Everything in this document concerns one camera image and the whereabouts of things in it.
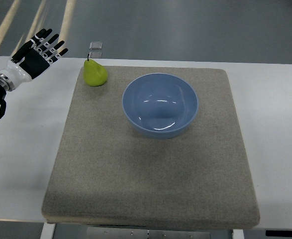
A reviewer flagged lower metal floor plate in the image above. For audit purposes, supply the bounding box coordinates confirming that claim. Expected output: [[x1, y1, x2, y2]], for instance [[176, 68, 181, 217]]
[[89, 51, 102, 59]]

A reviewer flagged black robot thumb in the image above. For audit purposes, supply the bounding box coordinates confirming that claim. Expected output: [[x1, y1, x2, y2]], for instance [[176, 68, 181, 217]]
[[11, 41, 35, 62]]

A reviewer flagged black label strip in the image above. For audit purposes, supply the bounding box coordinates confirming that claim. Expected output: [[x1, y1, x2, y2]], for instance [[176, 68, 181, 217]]
[[266, 230, 292, 238]]

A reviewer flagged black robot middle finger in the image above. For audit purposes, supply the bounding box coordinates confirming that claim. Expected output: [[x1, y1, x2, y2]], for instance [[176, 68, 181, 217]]
[[38, 34, 59, 53]]

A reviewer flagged metal table frame bracket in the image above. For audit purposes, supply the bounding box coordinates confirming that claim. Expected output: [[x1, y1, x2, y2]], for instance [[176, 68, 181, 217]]
[[86, 227, 211, 239]]

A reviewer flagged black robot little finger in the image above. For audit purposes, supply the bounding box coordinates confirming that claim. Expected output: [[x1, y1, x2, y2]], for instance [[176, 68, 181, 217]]
[[47, 48, 68, 64]]

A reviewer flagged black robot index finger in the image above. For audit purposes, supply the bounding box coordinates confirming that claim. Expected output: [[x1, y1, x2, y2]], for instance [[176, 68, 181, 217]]
[[33, 28, 52, 46]]

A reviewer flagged upper metal floor plate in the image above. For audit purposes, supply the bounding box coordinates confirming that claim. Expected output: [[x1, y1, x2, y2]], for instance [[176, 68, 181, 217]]
[[89, 41, 102, 50]]

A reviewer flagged blue bowl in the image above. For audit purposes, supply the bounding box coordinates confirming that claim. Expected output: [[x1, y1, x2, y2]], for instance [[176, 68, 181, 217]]
[[122, 73, 199, 139]]

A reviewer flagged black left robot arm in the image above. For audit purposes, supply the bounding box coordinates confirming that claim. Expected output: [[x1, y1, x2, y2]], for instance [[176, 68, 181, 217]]
[[0, 28, 68, 119]]

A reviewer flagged white table leg left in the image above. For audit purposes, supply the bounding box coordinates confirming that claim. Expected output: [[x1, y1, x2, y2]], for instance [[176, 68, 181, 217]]
[[40, 223, 56, 239]]

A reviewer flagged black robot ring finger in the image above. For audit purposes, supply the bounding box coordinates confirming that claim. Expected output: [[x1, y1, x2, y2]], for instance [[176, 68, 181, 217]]
[[43, 40, 65, 58]]

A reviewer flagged green pear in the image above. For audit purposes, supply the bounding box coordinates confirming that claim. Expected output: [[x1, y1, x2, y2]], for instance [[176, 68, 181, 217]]
[[83, 54, 108, 87]]

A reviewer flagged beige fabric mat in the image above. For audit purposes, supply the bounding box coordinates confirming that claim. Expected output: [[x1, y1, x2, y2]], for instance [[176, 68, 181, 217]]
[[42, 66, 260, 231]]

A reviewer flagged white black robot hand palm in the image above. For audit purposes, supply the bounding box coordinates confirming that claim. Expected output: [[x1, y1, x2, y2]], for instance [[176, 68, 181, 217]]
[[0, 49, 50, 88]]

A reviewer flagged metal floor plate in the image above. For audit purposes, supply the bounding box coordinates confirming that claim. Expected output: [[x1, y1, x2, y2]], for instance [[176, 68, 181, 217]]
[[89, 51, 102, 59], [89, 41, 102, 50]]

